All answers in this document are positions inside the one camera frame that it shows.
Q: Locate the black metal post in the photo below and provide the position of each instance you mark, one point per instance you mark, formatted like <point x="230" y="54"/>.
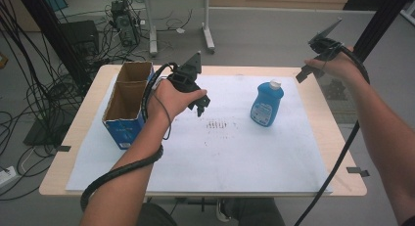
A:
<point x="55" y="36"/>
<point x="380" y="17"/>

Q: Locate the person's leg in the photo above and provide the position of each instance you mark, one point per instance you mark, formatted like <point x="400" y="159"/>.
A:
<point x="156" y="216"/>
<point x="254" y="213"/>

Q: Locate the person's left leg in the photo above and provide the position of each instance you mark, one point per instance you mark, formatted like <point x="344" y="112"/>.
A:
<point x="156" y="216"/>

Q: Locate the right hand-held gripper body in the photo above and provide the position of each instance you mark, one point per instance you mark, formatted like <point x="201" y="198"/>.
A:
<point x="323" y="45"/>

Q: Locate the white desk frame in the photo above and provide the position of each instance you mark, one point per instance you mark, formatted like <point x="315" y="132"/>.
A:
<point x="208" y="36"/>

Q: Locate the white table sheet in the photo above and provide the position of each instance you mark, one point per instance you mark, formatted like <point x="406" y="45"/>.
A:
<point x="228" y="154"/>

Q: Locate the blue detergent bottle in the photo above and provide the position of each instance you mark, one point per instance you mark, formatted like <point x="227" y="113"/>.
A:
<point x="265" y="105"/>

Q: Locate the black floor base plate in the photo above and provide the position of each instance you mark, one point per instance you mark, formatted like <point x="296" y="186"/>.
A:
<point x="45" y="131"/>

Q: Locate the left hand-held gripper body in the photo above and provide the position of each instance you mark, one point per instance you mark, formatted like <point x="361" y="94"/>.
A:
<point x="186" y="77"/>

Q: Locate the person's right hand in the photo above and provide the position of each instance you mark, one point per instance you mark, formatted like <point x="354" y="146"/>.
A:
<point x="339" y="67"/>

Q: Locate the blue cardboard box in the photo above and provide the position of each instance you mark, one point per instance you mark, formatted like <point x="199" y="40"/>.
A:
<point x="125" y="99"/>

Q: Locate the black cabinet box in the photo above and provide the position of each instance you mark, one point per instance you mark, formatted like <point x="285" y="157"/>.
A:
<point x="80" y="35"/>

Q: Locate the person's shoe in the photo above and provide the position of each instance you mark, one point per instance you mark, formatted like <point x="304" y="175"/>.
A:
<point x="221" y="213"/>

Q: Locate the person's right leg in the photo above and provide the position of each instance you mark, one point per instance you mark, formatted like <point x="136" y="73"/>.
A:
<point x="254" y="213"/>

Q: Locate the black computer tower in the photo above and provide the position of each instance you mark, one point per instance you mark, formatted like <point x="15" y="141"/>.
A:
<point x="125" y="23"/>

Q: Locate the person's left hand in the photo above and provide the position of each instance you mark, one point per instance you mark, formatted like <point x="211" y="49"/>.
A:
<point x="166" y="100"/>

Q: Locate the white power strip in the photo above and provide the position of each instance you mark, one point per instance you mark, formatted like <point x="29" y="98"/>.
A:
<point x="7" y="175"/>

